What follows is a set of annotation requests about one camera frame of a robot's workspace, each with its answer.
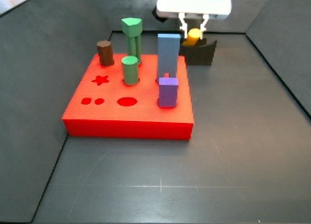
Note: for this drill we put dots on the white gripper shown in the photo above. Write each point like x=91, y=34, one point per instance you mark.
x=215, y=9

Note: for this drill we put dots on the yellow oval peg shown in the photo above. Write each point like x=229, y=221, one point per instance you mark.
x=192, y=37

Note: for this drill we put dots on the black curved fixture block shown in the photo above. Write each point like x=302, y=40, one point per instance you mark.
x=199, y=54

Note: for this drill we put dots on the blue tall rectangular block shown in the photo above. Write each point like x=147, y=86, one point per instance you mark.
x=168, y=49

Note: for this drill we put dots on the green tall arch peg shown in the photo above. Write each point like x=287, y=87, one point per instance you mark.
x=131, y=26

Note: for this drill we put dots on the green cylinder peg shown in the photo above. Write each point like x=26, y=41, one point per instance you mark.
x=130, y=63

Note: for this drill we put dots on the purple square block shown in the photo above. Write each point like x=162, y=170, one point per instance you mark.
x=168, y=86

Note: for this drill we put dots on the brown hexagonal peg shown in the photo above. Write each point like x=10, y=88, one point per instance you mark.
x=106, y=53

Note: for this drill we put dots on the red shape sorter base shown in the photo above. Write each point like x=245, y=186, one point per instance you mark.
x=110, y=109

